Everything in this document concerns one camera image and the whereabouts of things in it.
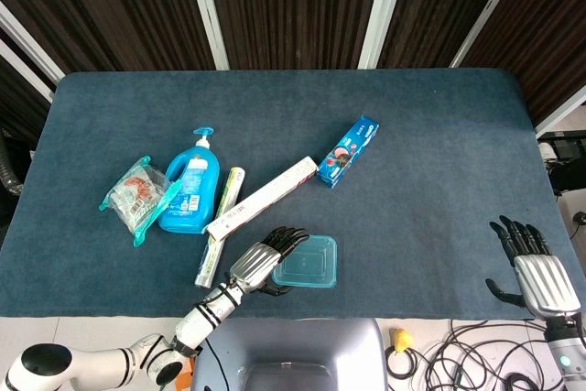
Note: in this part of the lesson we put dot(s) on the yellow plug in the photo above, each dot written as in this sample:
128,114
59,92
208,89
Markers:
402,339

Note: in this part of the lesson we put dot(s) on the dark blue table cloth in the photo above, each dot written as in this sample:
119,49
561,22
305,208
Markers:
293,157

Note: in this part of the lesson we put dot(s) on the clear teal snack packet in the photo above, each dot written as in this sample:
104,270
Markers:
135,196

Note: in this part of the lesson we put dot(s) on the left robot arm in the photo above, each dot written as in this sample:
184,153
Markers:
137,345

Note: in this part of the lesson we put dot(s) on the long white cardboard box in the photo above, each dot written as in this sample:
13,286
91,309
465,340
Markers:
263,198

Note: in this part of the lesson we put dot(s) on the blue cookie box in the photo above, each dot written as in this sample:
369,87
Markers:
349,153

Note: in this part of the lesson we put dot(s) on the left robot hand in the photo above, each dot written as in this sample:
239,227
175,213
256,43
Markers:
253,265

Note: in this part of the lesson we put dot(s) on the blue pump soap bottle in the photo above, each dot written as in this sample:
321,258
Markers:
192,189

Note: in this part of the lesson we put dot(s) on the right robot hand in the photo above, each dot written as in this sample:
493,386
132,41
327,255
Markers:
545,276

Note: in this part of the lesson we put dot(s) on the clear blue plastic container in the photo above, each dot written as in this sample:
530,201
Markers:
307,263

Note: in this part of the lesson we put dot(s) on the grey robot torso housing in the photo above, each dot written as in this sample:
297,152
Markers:
288,354

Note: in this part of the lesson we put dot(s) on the black equipment with white knob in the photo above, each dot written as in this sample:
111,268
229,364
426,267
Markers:
563,162

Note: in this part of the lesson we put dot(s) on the slim green-white wrap box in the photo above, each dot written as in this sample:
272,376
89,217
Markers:
220,226

